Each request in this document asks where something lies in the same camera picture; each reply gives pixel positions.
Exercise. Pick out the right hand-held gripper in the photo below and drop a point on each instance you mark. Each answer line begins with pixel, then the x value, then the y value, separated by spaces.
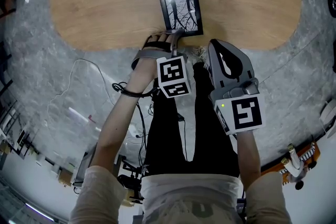
pixel 246 112

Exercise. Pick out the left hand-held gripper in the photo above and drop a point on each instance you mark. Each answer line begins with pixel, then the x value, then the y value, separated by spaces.
pixel 173 76

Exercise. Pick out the black framed picture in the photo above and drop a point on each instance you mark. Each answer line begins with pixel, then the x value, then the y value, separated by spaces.
pixel 181 11

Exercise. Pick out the person's left forearm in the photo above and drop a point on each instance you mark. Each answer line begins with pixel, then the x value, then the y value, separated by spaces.
pixel 123 118

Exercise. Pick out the person's right forearm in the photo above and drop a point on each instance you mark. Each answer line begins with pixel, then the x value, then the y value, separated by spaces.
pixel 248 157

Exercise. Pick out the wooden coffee table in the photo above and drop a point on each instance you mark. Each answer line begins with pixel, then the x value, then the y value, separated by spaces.
pixel 105 8

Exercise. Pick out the person's left hand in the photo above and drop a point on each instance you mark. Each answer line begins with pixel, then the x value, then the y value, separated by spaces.
pixel 160 40

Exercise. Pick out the person's right white shoe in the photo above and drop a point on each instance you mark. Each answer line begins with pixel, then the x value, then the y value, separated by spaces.
pixel 200 53

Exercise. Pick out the black box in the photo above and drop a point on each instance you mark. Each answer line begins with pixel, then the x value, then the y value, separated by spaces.
pixel 334 57

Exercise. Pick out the person's black trousers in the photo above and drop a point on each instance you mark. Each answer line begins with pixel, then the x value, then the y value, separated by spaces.
pixel 168 149

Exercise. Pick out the white round stool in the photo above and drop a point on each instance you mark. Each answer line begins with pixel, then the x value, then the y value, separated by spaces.
pixel 329 118

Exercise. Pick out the white plush toy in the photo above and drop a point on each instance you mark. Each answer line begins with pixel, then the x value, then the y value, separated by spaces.
pixel 295 165

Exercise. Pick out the orange striped mat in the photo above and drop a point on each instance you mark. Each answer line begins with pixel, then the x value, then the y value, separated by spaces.
pixel 313 150

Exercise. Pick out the black cart wheel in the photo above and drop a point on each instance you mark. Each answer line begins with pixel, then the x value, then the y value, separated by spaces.
pixel 333 5

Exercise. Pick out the person's white shirt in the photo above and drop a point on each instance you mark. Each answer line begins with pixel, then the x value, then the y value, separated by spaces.
pixel 189 196

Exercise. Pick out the dark wooden side table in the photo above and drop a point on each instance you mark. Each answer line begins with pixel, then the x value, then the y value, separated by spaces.
pixel 81 170

